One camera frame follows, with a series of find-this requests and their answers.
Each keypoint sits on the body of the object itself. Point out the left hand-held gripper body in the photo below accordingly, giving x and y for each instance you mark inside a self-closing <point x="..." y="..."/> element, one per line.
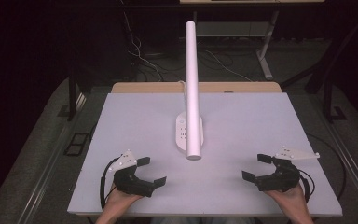
<point x="127" y="182"/>

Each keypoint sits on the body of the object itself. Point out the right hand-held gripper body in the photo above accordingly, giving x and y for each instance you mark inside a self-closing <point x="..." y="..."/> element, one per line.
<point x="281" y="179"/>

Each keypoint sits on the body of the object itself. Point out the person's left hand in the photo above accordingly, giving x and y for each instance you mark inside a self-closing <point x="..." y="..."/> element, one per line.
<point x="121" y="200"/>

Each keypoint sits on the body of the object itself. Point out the person's right hand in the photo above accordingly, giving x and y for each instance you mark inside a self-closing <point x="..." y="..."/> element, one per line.
<point x="290" y="200"/>

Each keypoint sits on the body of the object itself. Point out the white power strip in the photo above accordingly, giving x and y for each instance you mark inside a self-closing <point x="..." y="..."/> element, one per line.
<point x="181" y="130"/>

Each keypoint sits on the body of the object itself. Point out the long white tube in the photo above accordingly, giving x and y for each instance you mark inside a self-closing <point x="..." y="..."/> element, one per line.
<point x="192" y="93"/>

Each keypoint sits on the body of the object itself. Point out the black metal stand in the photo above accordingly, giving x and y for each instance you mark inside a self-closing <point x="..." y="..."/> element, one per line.
<point x="72" y="93"/>
<point x="329" y="77"/>

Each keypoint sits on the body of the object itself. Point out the white-legged desk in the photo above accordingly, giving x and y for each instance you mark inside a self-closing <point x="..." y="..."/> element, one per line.
<point x="265" y="46"/>

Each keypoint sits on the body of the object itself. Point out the black rectangular frame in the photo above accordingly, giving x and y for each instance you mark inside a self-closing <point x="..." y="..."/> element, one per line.
<point x="76" y="143"/>

